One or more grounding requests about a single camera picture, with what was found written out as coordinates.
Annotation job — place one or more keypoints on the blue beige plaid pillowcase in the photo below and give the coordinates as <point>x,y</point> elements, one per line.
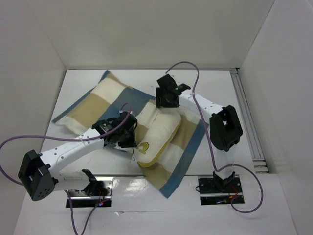
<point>105,100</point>

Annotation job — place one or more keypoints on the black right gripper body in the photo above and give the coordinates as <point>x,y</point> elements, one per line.
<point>167,101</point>

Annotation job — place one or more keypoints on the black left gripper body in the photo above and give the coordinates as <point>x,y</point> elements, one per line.
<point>127,138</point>

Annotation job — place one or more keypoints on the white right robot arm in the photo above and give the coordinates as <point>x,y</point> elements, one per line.
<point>224,127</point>

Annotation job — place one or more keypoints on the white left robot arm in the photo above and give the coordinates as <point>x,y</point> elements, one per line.
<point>40,173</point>

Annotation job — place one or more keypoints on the aluminium frame rail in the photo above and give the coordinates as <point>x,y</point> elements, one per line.
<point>259,161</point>

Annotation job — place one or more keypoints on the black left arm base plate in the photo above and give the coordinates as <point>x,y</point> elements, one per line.
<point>101,196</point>

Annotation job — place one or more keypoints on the cream pillow with duck patch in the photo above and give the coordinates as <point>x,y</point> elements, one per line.
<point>157,137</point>

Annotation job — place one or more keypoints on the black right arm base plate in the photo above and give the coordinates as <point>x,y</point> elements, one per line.
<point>211,195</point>

